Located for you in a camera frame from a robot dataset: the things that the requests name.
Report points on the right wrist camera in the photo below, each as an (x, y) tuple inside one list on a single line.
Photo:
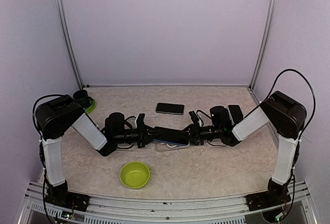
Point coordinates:
[(196, 119)]

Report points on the aluminium frame post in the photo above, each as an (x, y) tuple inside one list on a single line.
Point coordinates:
[(264, 43), (68, 44)]

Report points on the blue smartphone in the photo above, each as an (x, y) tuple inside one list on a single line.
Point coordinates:
[(171, 136)]

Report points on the left aluminium frame post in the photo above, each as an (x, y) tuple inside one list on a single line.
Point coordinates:
[(68, 44)]

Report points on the green bowl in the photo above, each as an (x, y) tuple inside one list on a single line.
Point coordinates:
[(135, 175)]

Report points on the front aluminium rail base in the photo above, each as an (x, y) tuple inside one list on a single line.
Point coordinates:
[(160, 201)]

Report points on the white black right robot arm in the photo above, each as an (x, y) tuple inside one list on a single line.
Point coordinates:
[(285, 119)]

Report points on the right aluminium frame post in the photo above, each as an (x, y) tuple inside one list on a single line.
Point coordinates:
[(264, 43)]

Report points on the green saucer plate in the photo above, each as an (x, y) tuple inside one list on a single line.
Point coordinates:
[(92, 106)]

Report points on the dark green mug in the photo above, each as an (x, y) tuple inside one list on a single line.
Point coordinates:
[(82, 98)]

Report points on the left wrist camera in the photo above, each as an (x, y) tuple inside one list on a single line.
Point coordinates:
[(139, 120)]

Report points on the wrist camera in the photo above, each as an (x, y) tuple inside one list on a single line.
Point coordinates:
[(139, 120), (196, 119)]

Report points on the black smartphone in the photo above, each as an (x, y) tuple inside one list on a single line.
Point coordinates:
[(169, 108), (236, 113)]

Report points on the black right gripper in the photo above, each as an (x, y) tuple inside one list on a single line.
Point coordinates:
[(194, 134)]

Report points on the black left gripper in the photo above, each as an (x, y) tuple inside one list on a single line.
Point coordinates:
[(145, 137)]

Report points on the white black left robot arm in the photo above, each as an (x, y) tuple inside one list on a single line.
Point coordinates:
[(53, 118)]

